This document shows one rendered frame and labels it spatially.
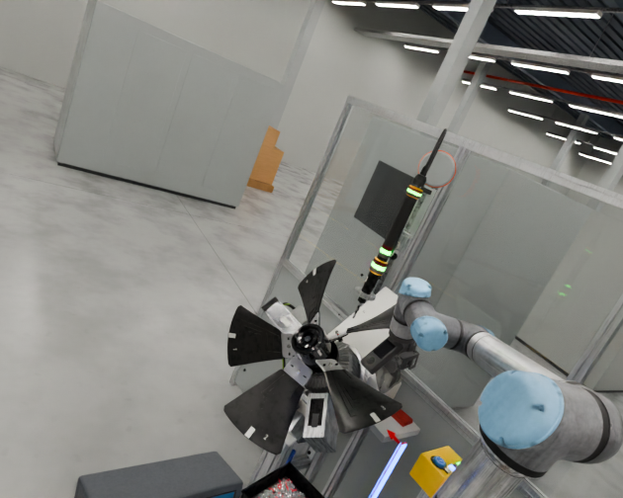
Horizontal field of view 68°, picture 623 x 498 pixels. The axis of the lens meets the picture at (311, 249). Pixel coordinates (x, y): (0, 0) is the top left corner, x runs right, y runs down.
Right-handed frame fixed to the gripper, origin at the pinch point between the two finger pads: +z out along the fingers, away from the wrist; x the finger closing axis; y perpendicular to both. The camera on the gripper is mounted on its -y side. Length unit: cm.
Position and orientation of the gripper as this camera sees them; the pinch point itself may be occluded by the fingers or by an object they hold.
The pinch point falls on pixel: (380, 389)
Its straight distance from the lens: 137.9
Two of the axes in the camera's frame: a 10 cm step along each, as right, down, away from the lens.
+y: 8.4, -1.3, 5.3
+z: -1.5, 8.8, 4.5
